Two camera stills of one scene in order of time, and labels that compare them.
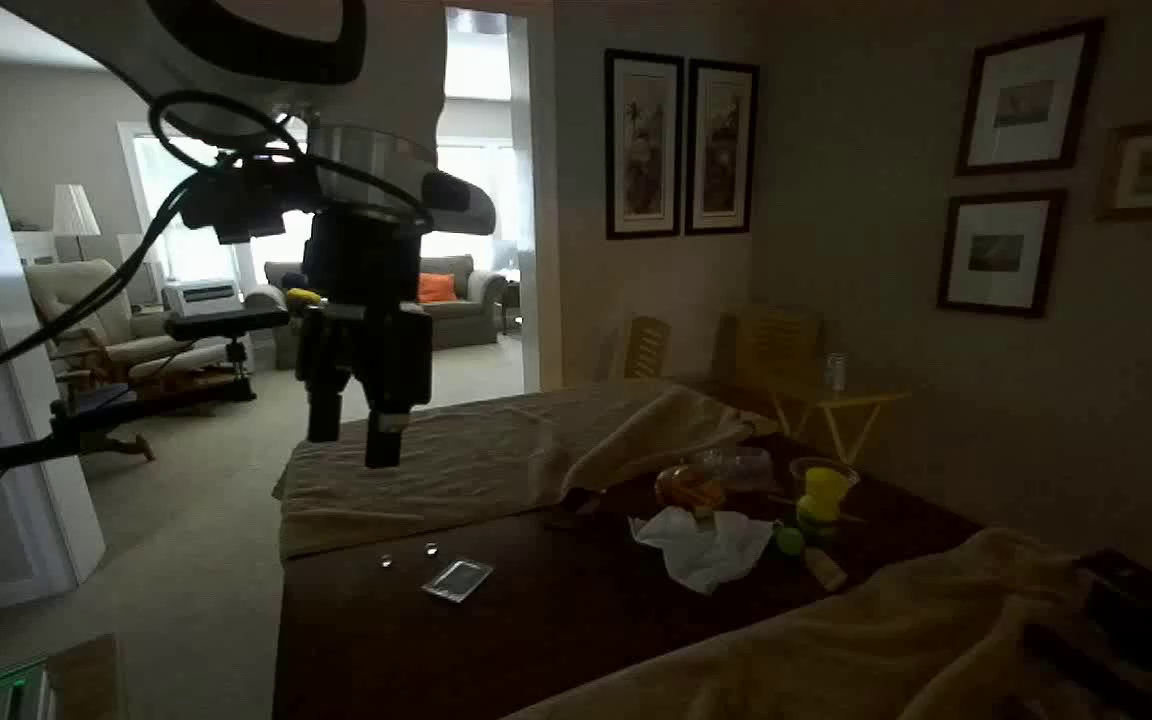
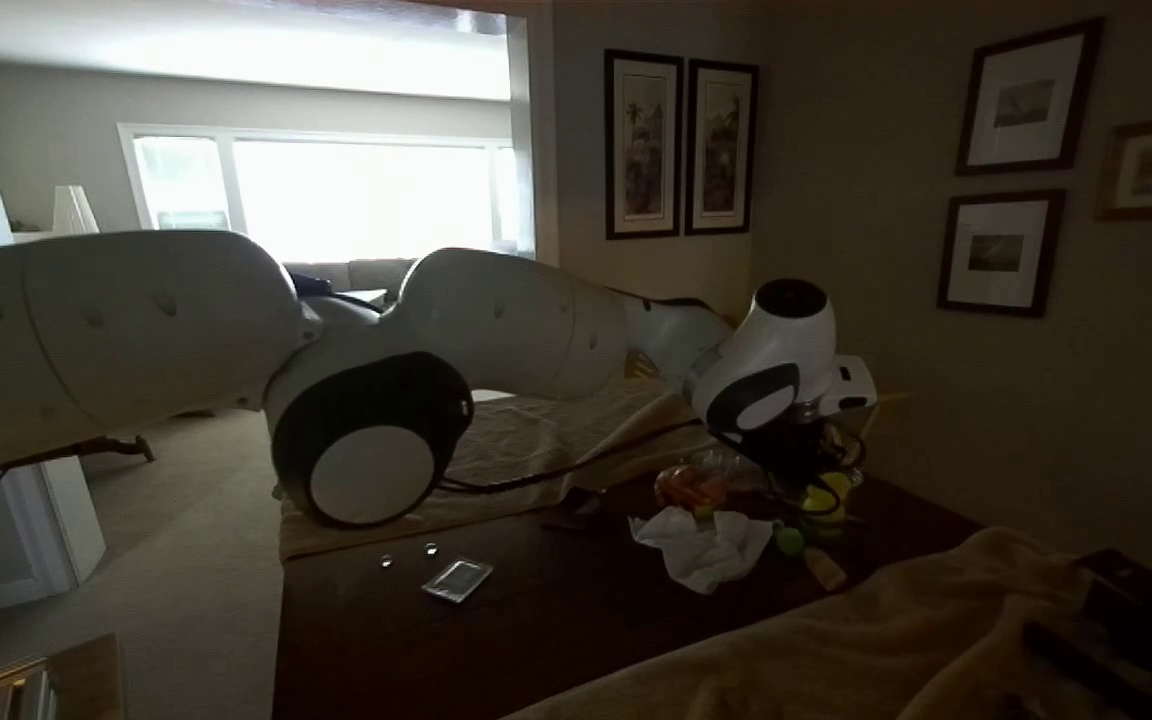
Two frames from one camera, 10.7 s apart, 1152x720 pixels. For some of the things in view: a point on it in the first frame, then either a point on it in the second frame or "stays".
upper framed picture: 1029,102 stays
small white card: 461,583 stays
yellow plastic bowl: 820,491 stays
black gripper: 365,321 → 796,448
